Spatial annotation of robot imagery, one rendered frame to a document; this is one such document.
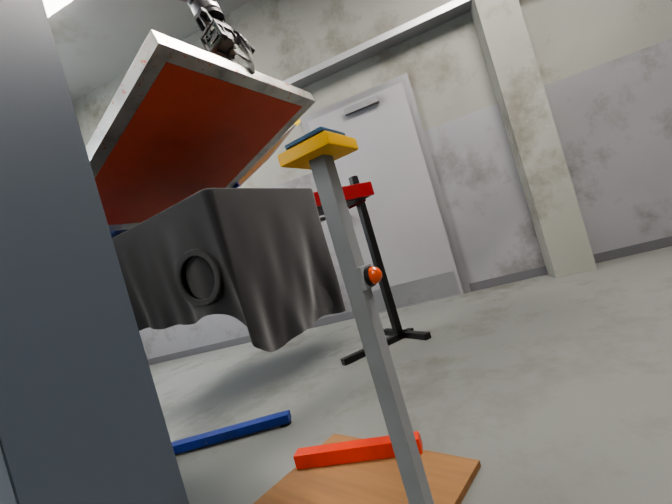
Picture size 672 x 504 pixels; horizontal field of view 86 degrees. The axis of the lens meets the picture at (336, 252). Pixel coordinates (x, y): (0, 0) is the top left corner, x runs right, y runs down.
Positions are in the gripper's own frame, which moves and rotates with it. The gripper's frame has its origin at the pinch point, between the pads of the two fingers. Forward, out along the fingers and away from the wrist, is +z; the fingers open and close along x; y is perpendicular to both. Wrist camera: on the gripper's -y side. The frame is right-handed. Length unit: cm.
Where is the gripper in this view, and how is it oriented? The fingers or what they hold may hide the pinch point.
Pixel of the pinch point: (248, 76)
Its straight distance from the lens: 114.6
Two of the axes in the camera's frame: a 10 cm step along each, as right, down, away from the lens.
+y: -5.1, 1.5, -8.5
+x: 7.1, -4.9, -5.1
